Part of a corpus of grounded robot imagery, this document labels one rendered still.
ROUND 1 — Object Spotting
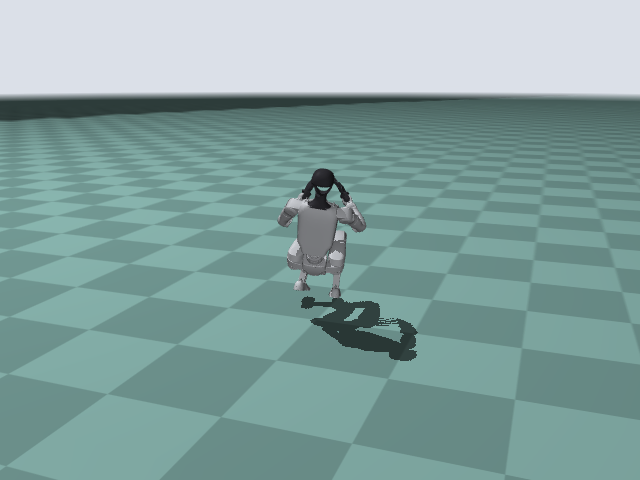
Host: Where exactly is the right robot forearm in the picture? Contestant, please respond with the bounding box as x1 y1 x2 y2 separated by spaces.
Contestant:
342 195 366 226

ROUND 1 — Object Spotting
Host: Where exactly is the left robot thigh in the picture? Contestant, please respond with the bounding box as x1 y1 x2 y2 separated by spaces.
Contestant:
287 238 304 270

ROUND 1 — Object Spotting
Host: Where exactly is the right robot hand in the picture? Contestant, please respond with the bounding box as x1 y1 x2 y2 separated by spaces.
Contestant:
333 178 350 202

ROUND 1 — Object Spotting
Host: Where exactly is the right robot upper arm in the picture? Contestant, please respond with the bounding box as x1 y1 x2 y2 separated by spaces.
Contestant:
337 207 366 233

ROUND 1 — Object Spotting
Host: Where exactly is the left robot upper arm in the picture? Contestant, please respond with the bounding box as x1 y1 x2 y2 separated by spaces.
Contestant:
278 198 302 228

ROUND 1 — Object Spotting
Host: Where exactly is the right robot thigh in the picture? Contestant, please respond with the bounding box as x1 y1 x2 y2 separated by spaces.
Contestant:
325 230 346 275

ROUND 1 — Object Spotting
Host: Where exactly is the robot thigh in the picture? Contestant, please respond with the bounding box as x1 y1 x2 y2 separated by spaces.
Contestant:
287 238 304 270
325 230 346 275

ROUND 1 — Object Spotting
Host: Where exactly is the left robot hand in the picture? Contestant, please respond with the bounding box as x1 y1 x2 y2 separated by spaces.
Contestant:
302 181 314 199

